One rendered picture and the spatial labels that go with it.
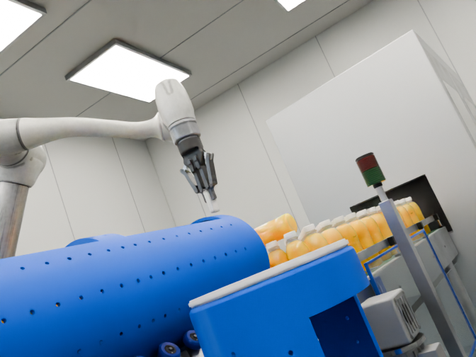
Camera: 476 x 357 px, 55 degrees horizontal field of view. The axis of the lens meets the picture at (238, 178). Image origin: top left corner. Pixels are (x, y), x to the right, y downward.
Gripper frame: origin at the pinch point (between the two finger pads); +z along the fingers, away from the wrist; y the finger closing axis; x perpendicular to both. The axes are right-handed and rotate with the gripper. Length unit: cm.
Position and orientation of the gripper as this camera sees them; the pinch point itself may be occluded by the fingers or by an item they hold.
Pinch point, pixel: (211, 201)
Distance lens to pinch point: 138.4
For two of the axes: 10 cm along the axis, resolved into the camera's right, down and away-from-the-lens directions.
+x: -5.5, 0.3, -8.3
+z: 3.7, 9.1, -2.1
